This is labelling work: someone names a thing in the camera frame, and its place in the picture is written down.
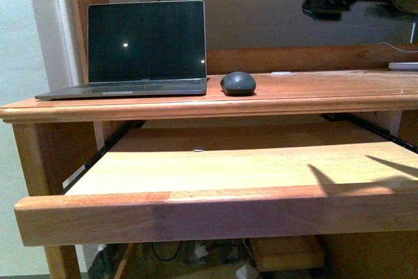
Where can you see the dark grey computer mouse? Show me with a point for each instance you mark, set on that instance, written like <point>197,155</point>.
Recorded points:
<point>238,83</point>

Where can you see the wooden pull-out keyboard tray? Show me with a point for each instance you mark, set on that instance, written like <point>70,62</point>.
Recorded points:
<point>160,184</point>

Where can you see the grey open laptop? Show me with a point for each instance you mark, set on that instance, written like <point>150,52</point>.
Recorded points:
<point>155,48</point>

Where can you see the white plug on floor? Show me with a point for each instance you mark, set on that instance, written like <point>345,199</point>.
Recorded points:
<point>200,250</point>

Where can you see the white power adapter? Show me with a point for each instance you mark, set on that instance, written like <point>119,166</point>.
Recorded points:
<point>246,272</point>

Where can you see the wooden desk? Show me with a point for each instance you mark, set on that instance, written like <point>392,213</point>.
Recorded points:
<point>41,129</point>

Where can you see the wooden box under desk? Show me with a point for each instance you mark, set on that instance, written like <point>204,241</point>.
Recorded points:
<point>287,253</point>

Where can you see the white desk lamp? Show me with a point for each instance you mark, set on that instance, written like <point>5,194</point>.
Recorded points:
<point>407,65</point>

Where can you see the left black drawer rail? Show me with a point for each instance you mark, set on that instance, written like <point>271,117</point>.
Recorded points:
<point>109,143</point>

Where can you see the black drawer rail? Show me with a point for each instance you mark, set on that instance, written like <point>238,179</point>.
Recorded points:
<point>371,127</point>
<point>109,143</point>

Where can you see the right black drawer rail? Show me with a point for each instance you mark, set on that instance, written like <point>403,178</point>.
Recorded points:
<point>371,127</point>

